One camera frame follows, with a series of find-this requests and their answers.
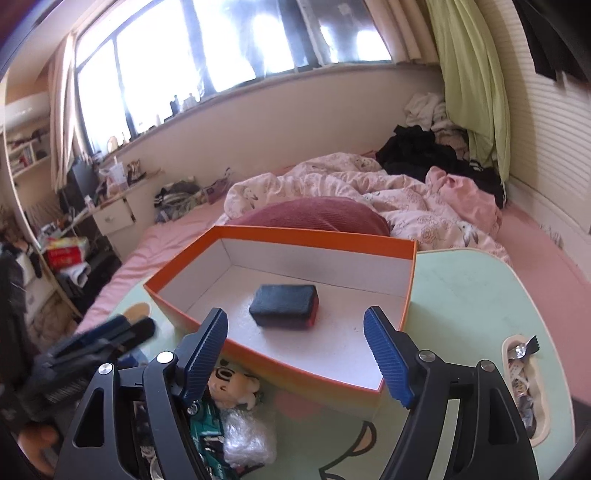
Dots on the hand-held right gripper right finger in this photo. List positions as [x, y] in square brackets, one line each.
[390, 364]

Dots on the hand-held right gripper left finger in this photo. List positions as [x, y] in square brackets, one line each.
[205, 355]

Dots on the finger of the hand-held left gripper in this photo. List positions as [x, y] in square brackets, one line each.
[99, 334]
[138, 328]

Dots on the orange cardboard box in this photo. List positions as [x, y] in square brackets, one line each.
[323, 341]

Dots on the dark mahjong tile block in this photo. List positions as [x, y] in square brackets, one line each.
[281, 302]

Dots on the clear plastic bundle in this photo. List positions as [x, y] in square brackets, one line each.
[247, 438]

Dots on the green cartoon desktop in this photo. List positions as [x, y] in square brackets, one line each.
[461, 300]

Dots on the person's left hand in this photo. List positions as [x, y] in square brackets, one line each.
[39, 443]

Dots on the white cartoon plush toy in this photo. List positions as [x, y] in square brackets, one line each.
[231, 385]

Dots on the green toy car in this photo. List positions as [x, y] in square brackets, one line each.
[207, 417]

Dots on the white drawer unit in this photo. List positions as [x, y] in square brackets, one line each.
[39, 295]

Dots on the red cardboard box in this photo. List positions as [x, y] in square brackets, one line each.
[64, 254]

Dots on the dark cloth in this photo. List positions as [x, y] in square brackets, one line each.
[11, 300]

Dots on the white drawer cabinet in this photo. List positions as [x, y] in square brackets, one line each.
[113, 214]

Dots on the grey striped clothes pile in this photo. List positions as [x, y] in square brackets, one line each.
[178, 198]

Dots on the pile of small trinkets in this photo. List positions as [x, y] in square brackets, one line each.
[524, 406]

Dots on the clear plastic cup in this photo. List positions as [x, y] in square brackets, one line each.
[117, 175]

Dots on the black monitor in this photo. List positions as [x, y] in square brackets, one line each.
[83, 177]

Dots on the purple bag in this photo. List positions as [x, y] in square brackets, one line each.
[217, 190]

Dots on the maroon pillow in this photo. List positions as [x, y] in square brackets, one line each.
[314, 214]

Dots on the pink bed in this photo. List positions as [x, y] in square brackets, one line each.
[545, 277]

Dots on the pink floral quilt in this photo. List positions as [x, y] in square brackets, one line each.
[323, 180]

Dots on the black clothes pile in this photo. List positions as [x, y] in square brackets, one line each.
[415, 152]

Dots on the beige curtain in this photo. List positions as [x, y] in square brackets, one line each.
[411, 27]
[62, 115]

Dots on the white clothes pile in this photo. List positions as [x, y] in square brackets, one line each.
[425, 108]

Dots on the green curtain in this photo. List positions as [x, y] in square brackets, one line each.
[466, 69]

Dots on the window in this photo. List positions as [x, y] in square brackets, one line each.
[231, 37]

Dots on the black hanging garment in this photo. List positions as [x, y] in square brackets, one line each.
[545, 37]

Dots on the wall bookshelf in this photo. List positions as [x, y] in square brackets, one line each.
[25, 157]

